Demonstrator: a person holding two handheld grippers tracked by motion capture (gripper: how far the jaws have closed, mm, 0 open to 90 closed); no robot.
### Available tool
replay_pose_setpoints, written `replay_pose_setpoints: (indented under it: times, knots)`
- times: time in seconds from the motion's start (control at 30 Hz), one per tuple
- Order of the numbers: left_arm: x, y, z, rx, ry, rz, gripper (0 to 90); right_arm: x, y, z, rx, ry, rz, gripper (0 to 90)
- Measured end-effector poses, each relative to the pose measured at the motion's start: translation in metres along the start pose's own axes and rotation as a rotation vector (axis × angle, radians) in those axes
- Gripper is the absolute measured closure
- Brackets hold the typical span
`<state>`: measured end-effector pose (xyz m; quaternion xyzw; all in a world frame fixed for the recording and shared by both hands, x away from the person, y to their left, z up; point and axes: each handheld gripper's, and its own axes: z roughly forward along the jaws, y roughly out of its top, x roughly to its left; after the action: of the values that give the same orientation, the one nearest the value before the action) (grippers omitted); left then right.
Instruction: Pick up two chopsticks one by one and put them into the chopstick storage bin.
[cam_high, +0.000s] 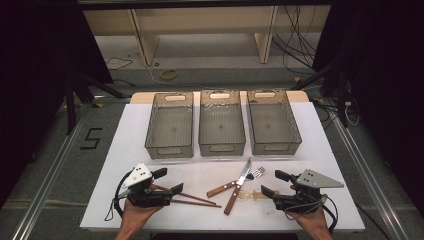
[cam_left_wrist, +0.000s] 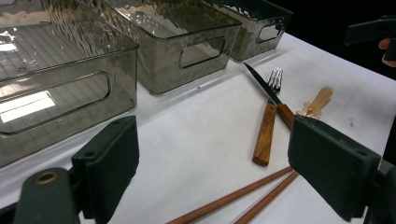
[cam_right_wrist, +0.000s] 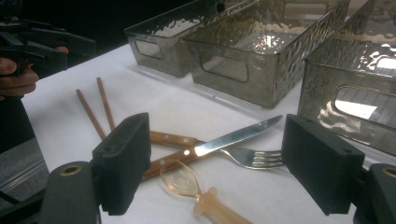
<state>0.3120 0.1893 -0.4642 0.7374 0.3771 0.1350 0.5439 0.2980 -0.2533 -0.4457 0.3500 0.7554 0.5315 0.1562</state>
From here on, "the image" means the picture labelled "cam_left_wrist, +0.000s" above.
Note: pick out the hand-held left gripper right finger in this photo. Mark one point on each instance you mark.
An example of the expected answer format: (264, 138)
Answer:
(330, 165)

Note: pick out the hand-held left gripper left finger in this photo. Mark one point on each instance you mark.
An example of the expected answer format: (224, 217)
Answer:
(109, 168)

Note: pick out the brown wooden chopstick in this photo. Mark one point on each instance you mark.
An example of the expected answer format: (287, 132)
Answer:
(230, 197)
(267, 199)

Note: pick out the smoky clear plastic bin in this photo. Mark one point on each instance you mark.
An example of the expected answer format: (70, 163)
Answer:
(62, 62)
(249, 43)
(162, 62)

